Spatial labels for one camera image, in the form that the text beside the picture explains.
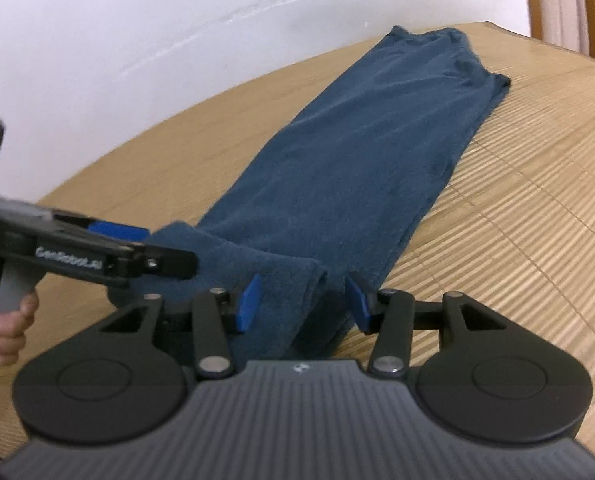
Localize dark blue pants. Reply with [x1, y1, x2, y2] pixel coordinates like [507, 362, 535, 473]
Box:
[108, 27, 511, 364]

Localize person's left hand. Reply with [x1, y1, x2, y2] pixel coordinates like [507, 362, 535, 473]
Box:
[0, 289, 40, 367]

